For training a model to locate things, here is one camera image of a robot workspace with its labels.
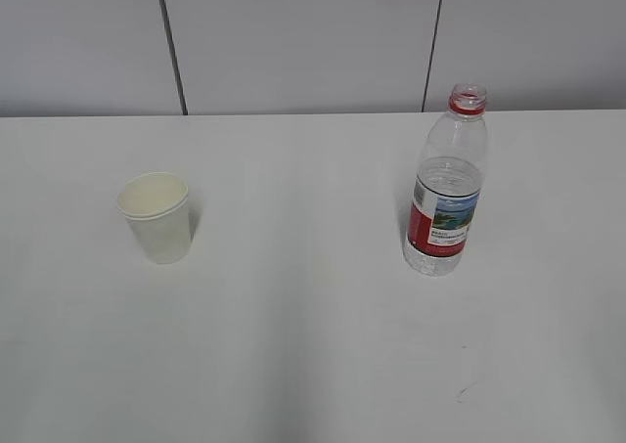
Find clear plastic water bottle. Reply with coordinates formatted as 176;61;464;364
403;84;488;277

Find white paper cup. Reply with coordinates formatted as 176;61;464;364
116;172;192;265

